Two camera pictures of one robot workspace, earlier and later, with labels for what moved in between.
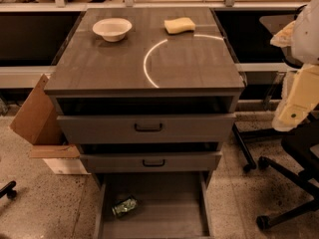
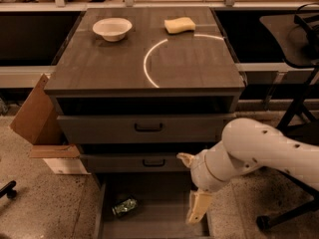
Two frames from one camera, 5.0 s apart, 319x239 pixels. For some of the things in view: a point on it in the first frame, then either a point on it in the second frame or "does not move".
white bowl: [112, 29] does not move
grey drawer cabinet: [147, 90] does not move
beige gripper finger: [284, 37] -> [187, 158]
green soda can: [126, 205] does not move
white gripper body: [307, 39] -> [200, 172]
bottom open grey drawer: [154, 205] does not move
